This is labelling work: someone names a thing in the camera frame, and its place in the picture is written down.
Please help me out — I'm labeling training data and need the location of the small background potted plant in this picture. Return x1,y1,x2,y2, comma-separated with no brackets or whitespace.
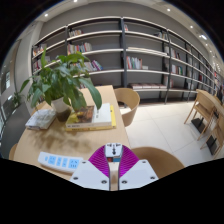
11,91,24,109

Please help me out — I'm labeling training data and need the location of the white book with photo cover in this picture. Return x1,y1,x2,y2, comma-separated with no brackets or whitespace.
65,102,113,129

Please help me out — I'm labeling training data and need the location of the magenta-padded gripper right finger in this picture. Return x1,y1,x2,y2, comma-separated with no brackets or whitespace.
118,144,160,192

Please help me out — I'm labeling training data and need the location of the yellow book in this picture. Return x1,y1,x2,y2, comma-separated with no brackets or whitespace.
64,104,118,132

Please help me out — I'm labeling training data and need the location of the small white charger block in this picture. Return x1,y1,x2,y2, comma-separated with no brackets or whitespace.
104,142,124,164

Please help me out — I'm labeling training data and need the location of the group of ceiling lights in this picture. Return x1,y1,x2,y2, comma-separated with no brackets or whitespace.
43,0,209,41

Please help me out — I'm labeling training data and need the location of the slatted wooden chair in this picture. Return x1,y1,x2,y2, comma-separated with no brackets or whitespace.
199,106,224,159

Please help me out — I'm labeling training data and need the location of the light wooden side table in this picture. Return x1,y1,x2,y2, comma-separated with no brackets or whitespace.
183,88,224,141

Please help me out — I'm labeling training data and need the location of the green potted plant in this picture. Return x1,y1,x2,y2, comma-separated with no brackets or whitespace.
18,48,103,123

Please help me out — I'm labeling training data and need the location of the round-backed wooden chair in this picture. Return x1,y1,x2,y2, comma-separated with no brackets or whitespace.
131,146,185,179
113,87,141,128
8,143,18,161

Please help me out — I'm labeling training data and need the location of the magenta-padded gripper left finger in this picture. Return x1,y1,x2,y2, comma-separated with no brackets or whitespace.
69,144,111,192

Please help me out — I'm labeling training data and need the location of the grey bookshelf unit with books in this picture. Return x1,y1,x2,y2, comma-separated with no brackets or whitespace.
30,15,224,104

